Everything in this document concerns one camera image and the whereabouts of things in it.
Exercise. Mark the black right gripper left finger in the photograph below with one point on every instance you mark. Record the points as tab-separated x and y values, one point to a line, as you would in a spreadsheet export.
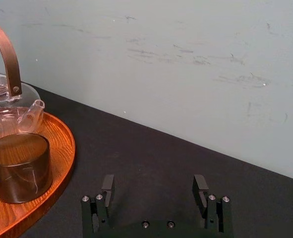
106	198

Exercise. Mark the black table cloth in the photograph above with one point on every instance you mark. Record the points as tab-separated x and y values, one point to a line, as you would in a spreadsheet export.
161	178

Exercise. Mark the clear glass teapot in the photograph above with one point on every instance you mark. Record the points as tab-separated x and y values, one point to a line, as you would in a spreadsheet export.
10	104

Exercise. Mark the round orange wooden tray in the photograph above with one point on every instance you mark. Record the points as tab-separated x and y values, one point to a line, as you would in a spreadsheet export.
62	153

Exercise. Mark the smoky dark glass cup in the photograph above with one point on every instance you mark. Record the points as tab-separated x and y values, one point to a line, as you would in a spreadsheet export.
19	168

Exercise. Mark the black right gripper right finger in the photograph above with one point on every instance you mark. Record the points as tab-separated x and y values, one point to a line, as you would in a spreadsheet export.
208	200

